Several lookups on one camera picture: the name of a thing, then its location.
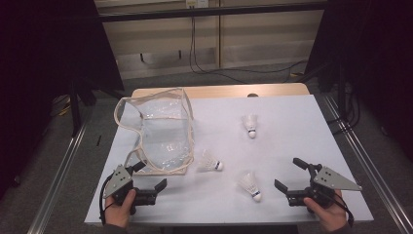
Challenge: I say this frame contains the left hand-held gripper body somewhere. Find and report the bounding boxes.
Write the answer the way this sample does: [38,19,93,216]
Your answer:
[102,164,159,208]

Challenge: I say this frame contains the person's left hand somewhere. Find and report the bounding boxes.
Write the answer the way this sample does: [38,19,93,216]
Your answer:
[104,188,137,228]

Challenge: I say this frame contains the left hand-held gripper cable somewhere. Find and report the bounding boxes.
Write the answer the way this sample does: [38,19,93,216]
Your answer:
[98,175,116,226]

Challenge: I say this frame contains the black floor cable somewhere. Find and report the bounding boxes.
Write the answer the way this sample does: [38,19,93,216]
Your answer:
[325,92,361,136]

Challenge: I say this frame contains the clear plastic bag beige trim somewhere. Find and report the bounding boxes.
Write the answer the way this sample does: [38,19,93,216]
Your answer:
[113,87,196,176]

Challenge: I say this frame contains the black wall cable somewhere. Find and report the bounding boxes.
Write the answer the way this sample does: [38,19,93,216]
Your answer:
[192,15,310,75]
[189,15,249,85]

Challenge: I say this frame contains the black metal stand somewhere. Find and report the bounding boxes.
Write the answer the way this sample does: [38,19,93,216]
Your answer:
[69,81,98,137]
[337,58,349,121]

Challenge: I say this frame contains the dark curtain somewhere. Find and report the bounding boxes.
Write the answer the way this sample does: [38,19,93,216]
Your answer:
[305,0,413,160]
[0,0,125,199]

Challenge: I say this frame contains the white wall socket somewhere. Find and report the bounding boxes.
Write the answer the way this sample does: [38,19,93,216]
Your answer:
[185,0,209,9]

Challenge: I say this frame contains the person's right hand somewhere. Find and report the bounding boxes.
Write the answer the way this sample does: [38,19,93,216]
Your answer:
[303,189,349,233]

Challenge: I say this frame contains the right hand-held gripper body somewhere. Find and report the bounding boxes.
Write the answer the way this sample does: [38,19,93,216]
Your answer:
[286,163,363,209]

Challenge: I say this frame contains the right hand-held gripper cable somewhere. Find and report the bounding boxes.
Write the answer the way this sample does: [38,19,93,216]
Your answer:
[330,193,355,228]

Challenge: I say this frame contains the hand-held gripper cable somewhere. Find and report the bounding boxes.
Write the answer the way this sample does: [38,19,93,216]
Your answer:
[98,175,116,226]
[330,193,355,228]

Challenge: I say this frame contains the long black-edged desk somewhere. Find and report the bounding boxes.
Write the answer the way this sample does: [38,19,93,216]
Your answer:
[94,0,329,23]

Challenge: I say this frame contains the aluminium floor rail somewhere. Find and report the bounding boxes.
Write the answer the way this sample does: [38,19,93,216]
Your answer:
[322,95,413,234]
[27,118,91,234]

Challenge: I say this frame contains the white shuttlecock blue band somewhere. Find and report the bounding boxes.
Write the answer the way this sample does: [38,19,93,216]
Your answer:
[195,148,225,174]
[238,171,263,203]
[241,113,260,139]

